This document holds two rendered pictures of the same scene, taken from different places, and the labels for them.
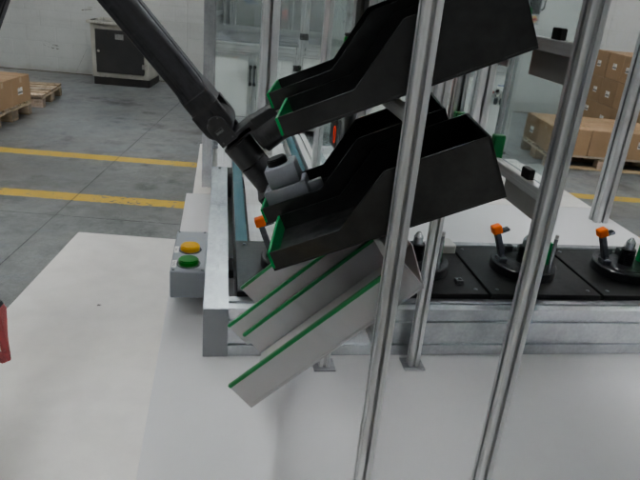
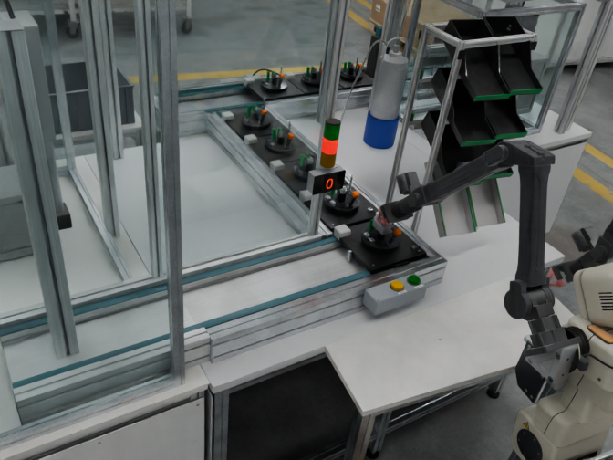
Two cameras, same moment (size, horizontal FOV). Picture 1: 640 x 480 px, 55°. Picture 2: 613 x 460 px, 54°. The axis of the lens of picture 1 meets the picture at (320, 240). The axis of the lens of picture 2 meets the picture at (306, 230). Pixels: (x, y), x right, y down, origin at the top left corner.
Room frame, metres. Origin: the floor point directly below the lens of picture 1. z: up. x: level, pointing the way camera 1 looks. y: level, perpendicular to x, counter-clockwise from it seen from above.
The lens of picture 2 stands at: (2.11, 1.52, 2.23)
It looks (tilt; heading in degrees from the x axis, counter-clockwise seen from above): 36 degrees down; 246
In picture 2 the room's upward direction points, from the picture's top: 7 degrees clockwise
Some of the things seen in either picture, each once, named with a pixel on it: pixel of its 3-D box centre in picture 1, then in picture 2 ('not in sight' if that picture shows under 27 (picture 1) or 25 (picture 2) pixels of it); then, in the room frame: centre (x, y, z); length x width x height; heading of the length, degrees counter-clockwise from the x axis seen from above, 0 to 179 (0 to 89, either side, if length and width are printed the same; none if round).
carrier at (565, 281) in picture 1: (526, 250); not in sight; (1.23, -0.45, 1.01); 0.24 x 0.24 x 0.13; 10
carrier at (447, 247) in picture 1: (417, 249); (342, 194); (1.19, -0.20, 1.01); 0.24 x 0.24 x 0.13; 10
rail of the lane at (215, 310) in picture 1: (220, 235); (336, 301); (1.39, 0.25, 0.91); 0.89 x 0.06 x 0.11; 10
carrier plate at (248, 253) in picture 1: (294, 269); (379, 244); (1.15, 0.05, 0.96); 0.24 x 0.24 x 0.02; 10
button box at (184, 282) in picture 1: (190, 262); (395, 293); (1.19, 0.27, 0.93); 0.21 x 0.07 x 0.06; 10
